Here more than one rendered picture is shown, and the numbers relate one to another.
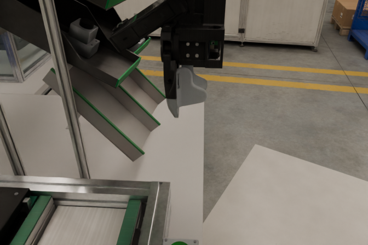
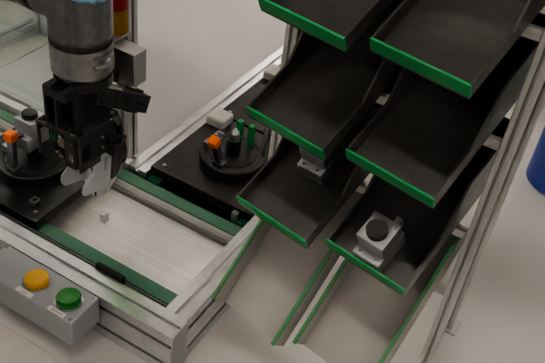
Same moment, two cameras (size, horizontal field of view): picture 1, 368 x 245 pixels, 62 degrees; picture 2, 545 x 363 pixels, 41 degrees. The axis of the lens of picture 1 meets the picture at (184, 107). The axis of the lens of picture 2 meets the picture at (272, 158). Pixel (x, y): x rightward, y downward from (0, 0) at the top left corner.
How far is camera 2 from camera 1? 1.18 m
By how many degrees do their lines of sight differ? 87
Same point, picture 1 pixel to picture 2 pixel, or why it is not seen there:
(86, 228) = (180, 265)
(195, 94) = (68, 172)
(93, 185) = (222, 267)
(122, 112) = (302, 285)
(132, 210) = (160, 293)
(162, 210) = (133, 311)
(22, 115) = (508, 269)
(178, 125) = not seen: outside the picture
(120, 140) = (237, 266)
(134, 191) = (183, 298)
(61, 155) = not seen: hidden behind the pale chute
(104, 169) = not seen: hidden behind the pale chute
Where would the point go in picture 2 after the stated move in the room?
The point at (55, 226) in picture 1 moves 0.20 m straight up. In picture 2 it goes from (203, 243) to (208, 162)
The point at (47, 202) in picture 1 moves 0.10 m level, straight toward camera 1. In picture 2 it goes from (229, 232) to (175, 232)
